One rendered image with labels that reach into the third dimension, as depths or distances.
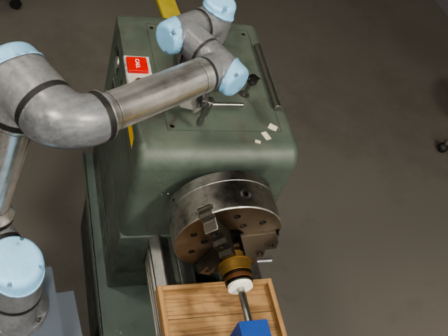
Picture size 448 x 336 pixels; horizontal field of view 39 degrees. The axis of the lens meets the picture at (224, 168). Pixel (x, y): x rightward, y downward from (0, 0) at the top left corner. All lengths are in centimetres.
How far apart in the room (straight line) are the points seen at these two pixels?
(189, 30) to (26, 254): 58
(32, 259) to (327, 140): 265
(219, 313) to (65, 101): 98
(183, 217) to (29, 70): 72
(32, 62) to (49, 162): 209
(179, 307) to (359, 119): 243
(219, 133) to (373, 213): 192
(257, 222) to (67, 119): 80
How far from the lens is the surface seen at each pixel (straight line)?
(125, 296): 226
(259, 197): 172
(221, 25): 145
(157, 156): 171
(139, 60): 192
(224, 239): 169
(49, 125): 111
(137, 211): 188
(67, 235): 300
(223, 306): 192
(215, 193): 169
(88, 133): 112
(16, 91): 114
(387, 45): 476
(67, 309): 198
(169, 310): 187
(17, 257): 139
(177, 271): 199
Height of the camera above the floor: 253
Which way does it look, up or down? 48 degrees down
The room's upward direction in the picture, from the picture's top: 23 degrees clockwise
